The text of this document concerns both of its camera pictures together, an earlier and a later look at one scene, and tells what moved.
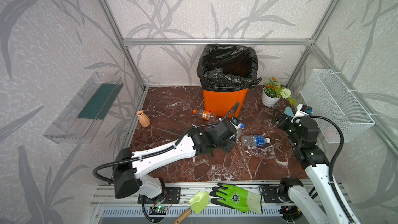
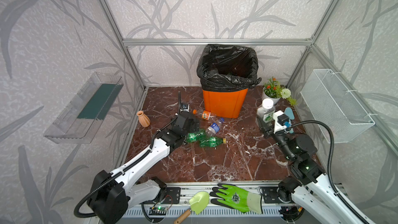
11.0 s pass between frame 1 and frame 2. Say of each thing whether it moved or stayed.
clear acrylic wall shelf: stayed
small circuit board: stayed
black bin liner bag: stayed
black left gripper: moved
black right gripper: moved
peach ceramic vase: stayed
